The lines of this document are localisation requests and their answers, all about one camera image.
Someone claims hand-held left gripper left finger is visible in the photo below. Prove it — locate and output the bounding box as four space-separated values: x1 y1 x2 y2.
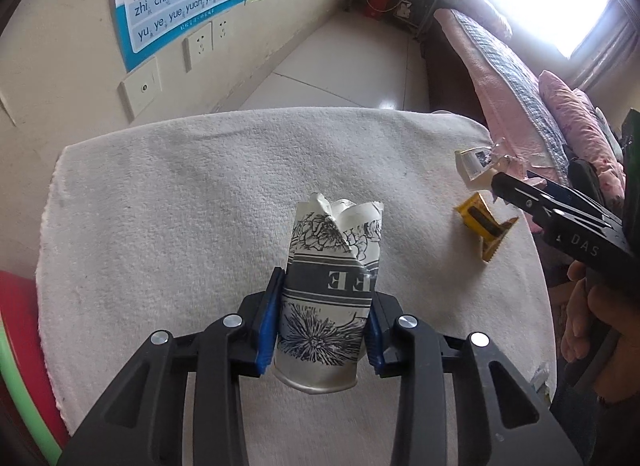
57 266 286 466

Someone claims pink floral pillow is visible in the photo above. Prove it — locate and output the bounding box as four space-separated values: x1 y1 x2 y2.
537 70 626 203

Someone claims yellow snack packet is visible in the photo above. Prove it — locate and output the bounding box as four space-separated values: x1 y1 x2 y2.
454 192 519 263

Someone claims white wall outlet plate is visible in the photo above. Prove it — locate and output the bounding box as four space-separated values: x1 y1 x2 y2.
118 56 164 121

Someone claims white towel cloth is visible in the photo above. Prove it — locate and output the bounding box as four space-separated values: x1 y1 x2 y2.
37 106 558 439

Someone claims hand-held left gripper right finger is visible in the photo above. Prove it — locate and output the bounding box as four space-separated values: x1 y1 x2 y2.
365 291 576 466

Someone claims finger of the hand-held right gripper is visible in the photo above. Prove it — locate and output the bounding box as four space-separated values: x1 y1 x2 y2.
526 170 625 227
490 172 640 264

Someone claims red bin with green rim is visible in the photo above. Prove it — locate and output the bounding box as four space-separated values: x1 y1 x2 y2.
0 268 68 453

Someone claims white torn wrapper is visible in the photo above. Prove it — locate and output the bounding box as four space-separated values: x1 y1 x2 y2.
455 146 511 191

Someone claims black object on bed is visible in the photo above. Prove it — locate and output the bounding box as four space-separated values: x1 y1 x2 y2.
567 158 609 207

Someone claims rolled pink quilt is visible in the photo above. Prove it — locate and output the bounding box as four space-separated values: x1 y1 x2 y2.
452 0 514 41

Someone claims pink checked bed blanket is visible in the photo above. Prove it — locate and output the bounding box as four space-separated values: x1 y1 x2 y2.
434 8 571 183

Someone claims small printed packet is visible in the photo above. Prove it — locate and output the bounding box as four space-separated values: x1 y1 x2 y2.
531 363 552 393

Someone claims printed paper cup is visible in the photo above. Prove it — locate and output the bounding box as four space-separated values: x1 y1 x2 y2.
271 192 385 393

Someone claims person's right hand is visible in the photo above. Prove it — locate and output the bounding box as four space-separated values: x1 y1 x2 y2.
560 261 640 363

